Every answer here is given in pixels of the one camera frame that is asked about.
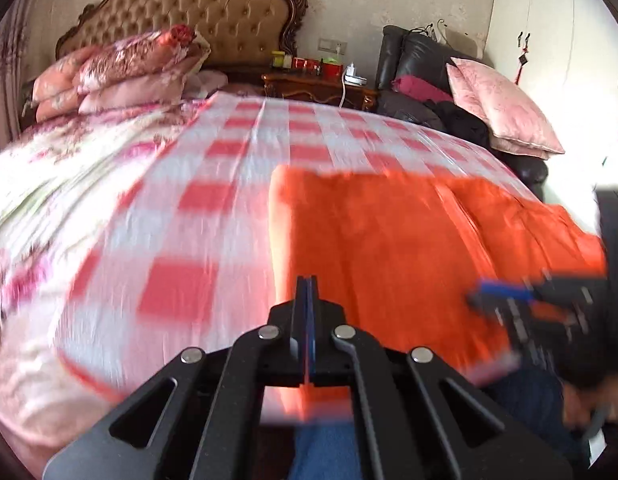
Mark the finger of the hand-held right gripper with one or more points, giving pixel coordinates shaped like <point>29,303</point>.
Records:
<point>504,294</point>

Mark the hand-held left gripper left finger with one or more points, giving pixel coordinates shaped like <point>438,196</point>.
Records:
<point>284,320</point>

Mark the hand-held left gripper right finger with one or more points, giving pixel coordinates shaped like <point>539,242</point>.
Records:
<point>331,320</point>

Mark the orange pants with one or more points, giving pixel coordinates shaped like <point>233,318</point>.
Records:
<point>379,240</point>

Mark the person's right hand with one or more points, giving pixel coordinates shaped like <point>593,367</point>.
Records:
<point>584,405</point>

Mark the person's right leg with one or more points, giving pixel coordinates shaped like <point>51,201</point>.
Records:
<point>534,405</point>

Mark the person's leg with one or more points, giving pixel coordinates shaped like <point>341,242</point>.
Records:
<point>324,452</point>
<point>534,405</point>

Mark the person's left leg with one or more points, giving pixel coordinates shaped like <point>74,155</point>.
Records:
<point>324,452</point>

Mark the pink checkered plastic cover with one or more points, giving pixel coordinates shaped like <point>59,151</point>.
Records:
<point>189,220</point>

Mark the pink floral cushion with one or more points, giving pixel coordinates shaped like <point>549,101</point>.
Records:
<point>516,152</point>
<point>504,105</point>

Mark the black clothes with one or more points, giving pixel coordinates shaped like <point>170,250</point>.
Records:
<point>464,122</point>

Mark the black puffer jacket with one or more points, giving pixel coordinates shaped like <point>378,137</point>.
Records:
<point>404,110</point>

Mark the maroon cloth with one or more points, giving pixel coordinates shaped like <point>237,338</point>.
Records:
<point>419,87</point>

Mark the red knot ornament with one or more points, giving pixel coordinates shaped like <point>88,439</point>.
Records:
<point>523,62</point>

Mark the carved wooden nightstand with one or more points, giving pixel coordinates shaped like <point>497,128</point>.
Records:
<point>309,87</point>

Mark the white round device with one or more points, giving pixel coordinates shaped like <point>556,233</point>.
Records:
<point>356,80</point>

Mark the red tin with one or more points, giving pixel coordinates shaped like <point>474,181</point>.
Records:
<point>331,67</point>

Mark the black leather armchair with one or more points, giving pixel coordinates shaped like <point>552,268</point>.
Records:
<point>419,55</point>

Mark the beige massage cushion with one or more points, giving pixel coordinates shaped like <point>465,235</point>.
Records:
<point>461,42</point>

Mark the red box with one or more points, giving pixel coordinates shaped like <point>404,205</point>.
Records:
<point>303,63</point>

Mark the green box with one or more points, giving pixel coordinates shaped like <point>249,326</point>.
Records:
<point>277,59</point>

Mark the floral bed sheet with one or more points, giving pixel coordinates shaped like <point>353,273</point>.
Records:
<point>49,200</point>

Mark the white wardrobe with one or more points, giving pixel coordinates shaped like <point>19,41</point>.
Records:
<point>564,20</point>

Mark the folded floral quilt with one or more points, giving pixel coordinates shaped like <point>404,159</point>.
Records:
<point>119,75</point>

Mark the tufted carved wooden headboard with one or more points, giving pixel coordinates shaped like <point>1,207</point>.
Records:
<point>214,10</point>

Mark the floral curtain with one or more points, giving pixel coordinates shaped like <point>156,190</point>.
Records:
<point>9,70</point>

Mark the wall socket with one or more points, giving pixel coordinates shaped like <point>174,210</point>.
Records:
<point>332,45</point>

